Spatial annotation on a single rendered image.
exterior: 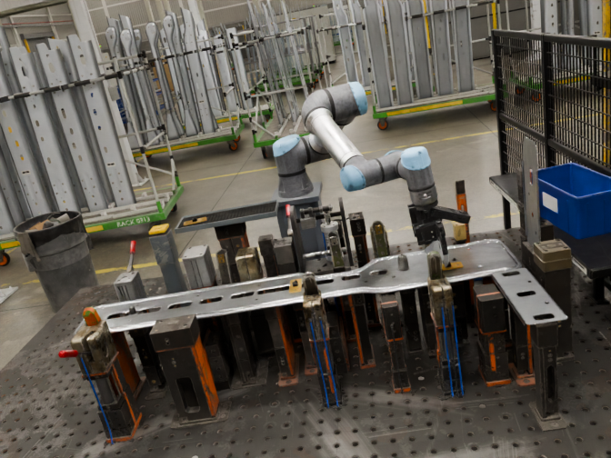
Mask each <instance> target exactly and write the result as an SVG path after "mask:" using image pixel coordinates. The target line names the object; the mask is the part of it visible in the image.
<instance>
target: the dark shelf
mask: <svg viewBox="0 0 611 458"><path fill-rule="evenodd" d="M489 183H490V184H491V185H492V186H494V188H495V189H496V190H497V191H498V192H499V193H500V194H501V195H502V196H504V198H505V199H506V200H507V201H508V202H509V203H510V204H512V205H513V206H514V207H515V208H516V209H517V210H518V211H520V210H519V209H518V208H517V203H521V202H520V201H519V200H518V187H517V180H516V172H515V173H510V174H501V175H495V176H490V177H489ZM555 239H561V240H562V241H563V242H564V243H565V244H567V245H568V246H569V247H570V248H571V256H572V262H573V263H574V264H575V265H576V266H577V267H578V268H579V269H580V270H581V271H582V272H583V273H584V274H585V275H586V276H587V277H588V278H589V279H591V280H592V279H596V278H601V277H608V276H611V233H607V234H601V235H596V236H592V237H587V238H584V239H576V238H575V237H574V236H572V235H570V234H568V233H566V232H565V231H563V230H561V229H560V228H558V227H557V226H555V225H554V240H555Z"/></svg>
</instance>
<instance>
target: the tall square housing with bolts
mask: <svg viewBox="0 0 611 458"><path fill-rule="evenodd" d="M182 261H183V264H184V267H185V272H186V276H187V279H188V282H189V285H190V288H191V289H190V290H196V289H202V288H207V287H213V286H217V282H216V277H217V274H216V272H215V267H214V263H213V260H212V256H211V253H210V250H209V246H208V244H205V245H199V246H194V247H189V248H187V249H186V251H185V254H184V255H183V257H182ZM218 301H221V297H220V298H214V299H208V300H204V301H202V302H201V303H200V304H207V303H212V302H218ZM203 321H204V325H205V329H206V330H207V329H209V328H210V331H211V332H215V331H222V334H223V337H224V340H225V344H226V347H227V351H228V353H229V357H230V361H231V360H233V359H235V358H234V357H233V356H235V355H234V349H233V346H232V343H231V339H230V336H229V332H228V329H227V327H225V322H224V319H223V315H222V316H217V317H211V318H205V319H203Z"/></svg>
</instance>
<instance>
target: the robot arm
mask: <svg viewBox="0 0 611 458"><path fill-rule="evenodd" d="M367 109H368V104H367V99H366V93H365V90H364V88H363V86H362V85H360V84H359V83H358V82H353V83H350V82H349V83H348V84H344V85H337V86H333V87H329V88H326V89H321V90H317V91H315V92H313V93H312V94H311V95H309V96H308V97H307V98H306V100H305V102H304V105H303V108H302V121H303V124H304V126H305V128H306V129H307V131H308V132H309V133H311V134H309V135H305V136H302V137H300V136H299V135H298V134H292V135H289V136H286V137H283V138H281V139H279V140H277V141H276V142H275V143H274V144H273V151H274V157H275V164H276V168H277V172H278V177H279V180H278V189H277V192H278V196H279V197H280V198H296V197H300V196H303V195H306V194H310V193H311V192H313V191H314V187H313V184H312V182H311V180H310V178H309V176H308V175H307V173H306V167H305V165H306V164H311V163H315V162H319V161H322V160H325V159H331V158H333V159H334V160H335V162H336V163H337V165H338V166H339V167H340V169H341V171H340V179H341V183H342V184H343V187H344V188H345V189H346V190H347V191H348V192H353V191H357V190H363V189H364V188H367V187H369V186H373V185H376V184H382V183H385V182H388V181H392V180H395V179H398V178H402V179H405V180H406V182H407V186H408V190H409V193H410V197H411V201H412V203H411V204H408V205H407V207H408V211H409V214H410V218H411V224H412V227H413V231H414V235H415V237H416V239H417V242H418V245H422V244H430V245H429V246H428V247H427V248H426V249H425V253H426V254H428V253H429V252H431V251H438V252H439V253H440V255H441V258H442V261H443V264H444V265H445V267H447V265H448V262H449V256H448V250H447V244H446V238H445V236H446V233H445V229H444V226H443V223H442V219H446V220H450V221H455V222H458V223H460V224H469V221H470V218H471V216H470V215H469V213H468V212H467V211H463V210H456V209H451V208H447V207H443V206H438V199H437V197H438V195H437V191H436V184H435V180H434V176H433V172H432V167H431V164H430V163H431V161H430V158H429V156H428V152H427V150H426V149H425V148H424V147H422V146H419V147H412V148H409V149H406V150H405V151H404V152H403V151H398V150H396V151H389V152H388V153H386V154H385V155H384V156H381V157H378V158H375V159H371V160H368V161H367V160H366V159H365V158H364V157H363V156H362V155H361V153H360V152H359V151H358V150H357V149H356V147H355V146H354V145H353V144H352V142H351V141H350V140H349V139H348V137H347V136H346V135H345V134H344V132H343V131H342V130H343V128H344V127H345V125H348V124H351V123H352V122H353V121H354V119H355V118H356V117H357V116H359V115H364V114H366V112H367ZM414 229H415V230H414ZM415 232H416V233H415ZM424 239H425V240H424Z"/></svg>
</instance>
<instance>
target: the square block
mask: <svg viewBox="0 0 611 458"><path fill-rule="evenodd" d="M533 253H534V262H535V263H536V279H537V281H538V282H539V283H540V284H541V285H542V286H543V287H544V289H545V290H546V291H547V292H548V294H549V295H550V296H551V297H552V298H553V300H554V301H555V302H556V303H557V304H558V306H559V307H560V308H561V309H562V310H563V312H564V313H565V314H566V315H567V317H568V318H567V320H563V321H556V322H557V328H558V346H557V347H556V362H557V363H558V362H564V361H570V360H575V356H574V355H573V354H572V351H573V339H572V301H571V267H572V256H571V248H570V247H569V246H568V245H567V244H565V243H564V242H563V241H562V240H561V239H555V240H549V241H544V242H538V243H534V252H533Z"/></svg>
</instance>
